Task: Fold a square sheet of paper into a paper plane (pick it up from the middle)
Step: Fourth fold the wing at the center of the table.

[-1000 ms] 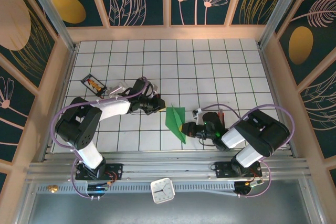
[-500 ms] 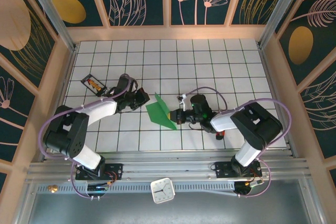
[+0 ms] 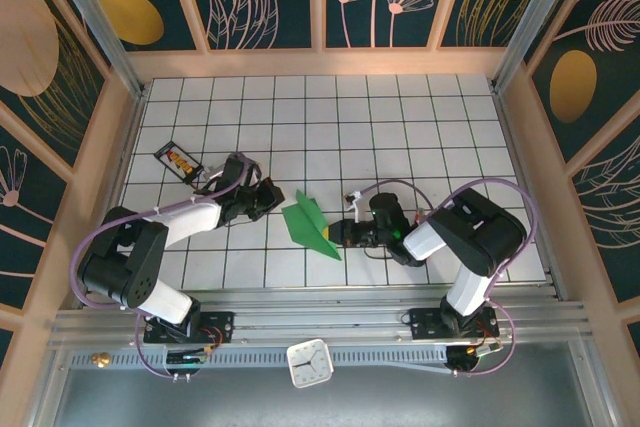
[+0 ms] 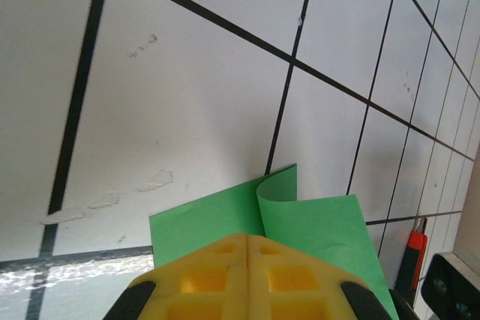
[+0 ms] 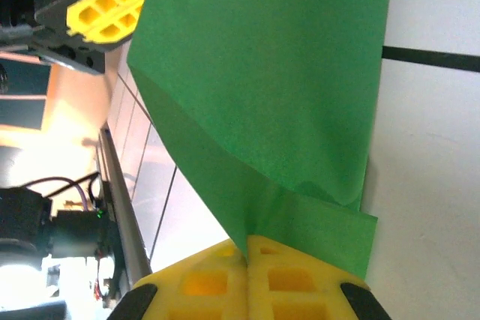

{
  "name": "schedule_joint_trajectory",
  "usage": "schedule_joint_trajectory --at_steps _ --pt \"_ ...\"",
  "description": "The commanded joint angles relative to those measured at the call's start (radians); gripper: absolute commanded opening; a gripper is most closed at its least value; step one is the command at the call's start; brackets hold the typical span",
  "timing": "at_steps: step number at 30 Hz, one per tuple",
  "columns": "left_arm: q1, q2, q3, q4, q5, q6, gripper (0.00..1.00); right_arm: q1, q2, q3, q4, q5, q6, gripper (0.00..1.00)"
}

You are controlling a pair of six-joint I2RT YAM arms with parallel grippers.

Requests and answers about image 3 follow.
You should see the green paper sheet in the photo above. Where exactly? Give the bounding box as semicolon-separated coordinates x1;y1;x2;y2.
280;189;344;262

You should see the white square clock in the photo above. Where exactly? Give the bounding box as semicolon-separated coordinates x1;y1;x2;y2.
285;338;335;389

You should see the black yellow battery pack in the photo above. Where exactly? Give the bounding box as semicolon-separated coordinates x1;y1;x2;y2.
153;140;205;183

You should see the grey metal panel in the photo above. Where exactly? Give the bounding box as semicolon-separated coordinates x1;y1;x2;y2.
29;341;619;427

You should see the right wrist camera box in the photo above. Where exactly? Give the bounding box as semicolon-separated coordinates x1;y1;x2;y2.
343;189;365;222

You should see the aluminium mounting rail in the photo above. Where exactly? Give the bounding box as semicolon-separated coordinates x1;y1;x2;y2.
49;284;594;348

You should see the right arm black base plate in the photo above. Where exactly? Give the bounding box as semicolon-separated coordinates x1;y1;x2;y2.
408;305;500;341

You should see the aluminium table side rail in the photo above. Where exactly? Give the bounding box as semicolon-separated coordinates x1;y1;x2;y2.
492;84;571;298
79;84;149;308

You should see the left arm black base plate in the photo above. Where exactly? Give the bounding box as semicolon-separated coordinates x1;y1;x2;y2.
143;310;236;344

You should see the grey slotted cable duct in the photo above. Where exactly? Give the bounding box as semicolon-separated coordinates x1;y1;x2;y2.
67;344;451;373

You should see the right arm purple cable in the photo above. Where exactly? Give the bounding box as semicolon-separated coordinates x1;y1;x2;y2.
357;177;539;379

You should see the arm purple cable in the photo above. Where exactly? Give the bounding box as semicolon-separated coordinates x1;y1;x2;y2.
73;152;261;379
357;177;539;379

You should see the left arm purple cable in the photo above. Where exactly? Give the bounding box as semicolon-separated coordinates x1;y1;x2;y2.
73;152;261;379

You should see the aluminium frame post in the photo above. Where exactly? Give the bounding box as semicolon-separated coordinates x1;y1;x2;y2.
489;0;586;94
39;0;150;101

